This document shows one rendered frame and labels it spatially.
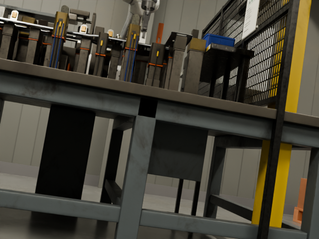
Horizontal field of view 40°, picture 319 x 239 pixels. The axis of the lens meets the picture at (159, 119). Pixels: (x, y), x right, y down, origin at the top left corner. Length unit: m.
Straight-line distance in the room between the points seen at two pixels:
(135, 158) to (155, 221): 0.25
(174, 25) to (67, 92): 3.70
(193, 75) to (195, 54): 0.11
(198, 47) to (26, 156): 3.17
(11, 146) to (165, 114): 3.50
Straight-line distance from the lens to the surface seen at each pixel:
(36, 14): 2.72
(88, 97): 1.67
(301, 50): 2.00
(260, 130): 1.81
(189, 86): 2.19
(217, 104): 1.71
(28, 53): 2.32
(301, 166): 5.63
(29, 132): 5.02
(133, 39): 2.12
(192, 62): 2.22
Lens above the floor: 0.44
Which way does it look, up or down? 5 degrees up
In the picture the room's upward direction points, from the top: 9 degrees clockwise
